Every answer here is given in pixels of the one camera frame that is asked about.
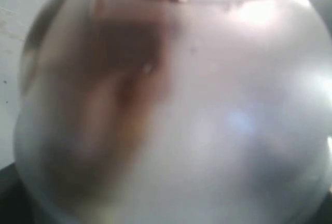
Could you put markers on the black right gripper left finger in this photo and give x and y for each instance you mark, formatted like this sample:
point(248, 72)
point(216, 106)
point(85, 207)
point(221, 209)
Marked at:
point(15, 207)

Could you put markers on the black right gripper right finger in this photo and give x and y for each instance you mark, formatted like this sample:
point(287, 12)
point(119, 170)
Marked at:
point(324, 213)

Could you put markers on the clear plastic shaker lid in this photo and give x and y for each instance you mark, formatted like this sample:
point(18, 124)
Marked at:
point(246, 133)

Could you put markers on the brown food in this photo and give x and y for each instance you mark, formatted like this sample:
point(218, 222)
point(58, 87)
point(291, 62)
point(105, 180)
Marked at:
point(102, 88)

